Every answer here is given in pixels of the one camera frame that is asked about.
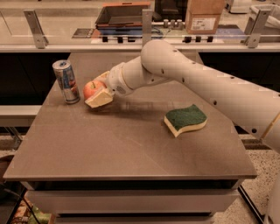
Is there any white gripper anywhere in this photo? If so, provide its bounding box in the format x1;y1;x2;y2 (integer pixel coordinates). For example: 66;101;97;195
85;62;134;109

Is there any red apple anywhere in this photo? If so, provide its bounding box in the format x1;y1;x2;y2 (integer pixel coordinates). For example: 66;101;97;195
83;80;106;100

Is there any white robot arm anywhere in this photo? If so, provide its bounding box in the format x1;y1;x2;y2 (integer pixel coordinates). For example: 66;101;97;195
84;39;280;152

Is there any redbull can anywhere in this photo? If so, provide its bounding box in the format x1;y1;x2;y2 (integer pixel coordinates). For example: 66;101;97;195
52;59;80;104

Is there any dark open tray box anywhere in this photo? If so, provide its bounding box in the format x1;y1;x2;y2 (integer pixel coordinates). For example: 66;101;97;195
95;2;151;28

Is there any green yellow sponge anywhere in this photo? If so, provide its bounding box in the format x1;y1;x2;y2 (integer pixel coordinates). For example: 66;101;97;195
164;104;207;137

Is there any cardboard box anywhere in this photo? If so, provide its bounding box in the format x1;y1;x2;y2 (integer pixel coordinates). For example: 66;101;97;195
185;0;225;34

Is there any left metal bracket post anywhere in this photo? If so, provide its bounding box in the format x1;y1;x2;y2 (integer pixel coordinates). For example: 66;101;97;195
24;10;48;49

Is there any metal bracket post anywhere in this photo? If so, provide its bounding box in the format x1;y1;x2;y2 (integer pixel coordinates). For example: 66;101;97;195
245;10;270;48
24;10;48;49
142;9;152;45

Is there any middle metal bracket post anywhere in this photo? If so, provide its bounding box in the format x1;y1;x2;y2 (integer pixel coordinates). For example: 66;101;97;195
142;9;152;45

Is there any right metal bracket post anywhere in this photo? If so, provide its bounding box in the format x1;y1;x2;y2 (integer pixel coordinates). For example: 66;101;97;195
245;10;270;48

